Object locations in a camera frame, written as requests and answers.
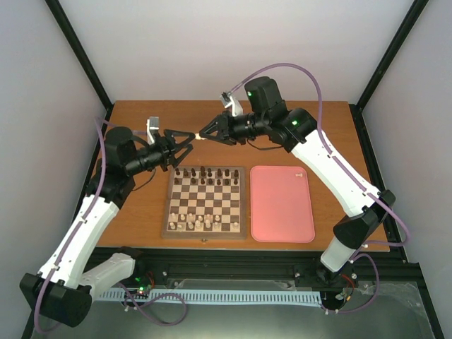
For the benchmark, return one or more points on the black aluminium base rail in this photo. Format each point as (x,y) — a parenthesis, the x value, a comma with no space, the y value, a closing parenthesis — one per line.
(304,268)

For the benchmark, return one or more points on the light blue cable duct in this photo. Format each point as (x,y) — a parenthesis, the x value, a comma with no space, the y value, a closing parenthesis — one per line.
(231,297)

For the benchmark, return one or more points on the black frame post right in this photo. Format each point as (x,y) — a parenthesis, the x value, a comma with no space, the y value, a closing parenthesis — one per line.
(404,29)

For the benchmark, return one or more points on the pink plastic tray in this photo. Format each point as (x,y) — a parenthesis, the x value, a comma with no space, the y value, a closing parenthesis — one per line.
(280,205)

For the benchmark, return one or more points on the black frame post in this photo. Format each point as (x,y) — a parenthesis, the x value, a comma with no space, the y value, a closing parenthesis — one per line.
(404,29)
(75,44)

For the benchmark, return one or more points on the wooden chess board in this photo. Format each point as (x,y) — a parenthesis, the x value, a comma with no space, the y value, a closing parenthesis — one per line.
(229,202)

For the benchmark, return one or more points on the black frame post left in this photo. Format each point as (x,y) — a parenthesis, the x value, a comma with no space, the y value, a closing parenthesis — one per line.
(75,44)

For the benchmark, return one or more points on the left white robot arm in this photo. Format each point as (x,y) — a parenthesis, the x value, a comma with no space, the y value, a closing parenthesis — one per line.
(62,289)

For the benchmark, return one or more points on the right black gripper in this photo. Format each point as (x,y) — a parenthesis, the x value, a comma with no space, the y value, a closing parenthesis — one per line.
(222,122)

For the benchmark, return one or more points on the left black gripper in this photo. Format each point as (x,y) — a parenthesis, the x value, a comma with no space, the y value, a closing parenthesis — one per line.
(169,151)

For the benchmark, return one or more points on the dark chess pieces row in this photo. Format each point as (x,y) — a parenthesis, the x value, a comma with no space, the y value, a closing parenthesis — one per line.
(207,175)

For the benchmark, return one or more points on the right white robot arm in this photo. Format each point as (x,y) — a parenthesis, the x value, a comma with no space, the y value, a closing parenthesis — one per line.
(296,130)

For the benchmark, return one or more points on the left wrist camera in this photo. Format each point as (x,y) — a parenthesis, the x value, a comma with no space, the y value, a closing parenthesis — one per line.
(152,130)

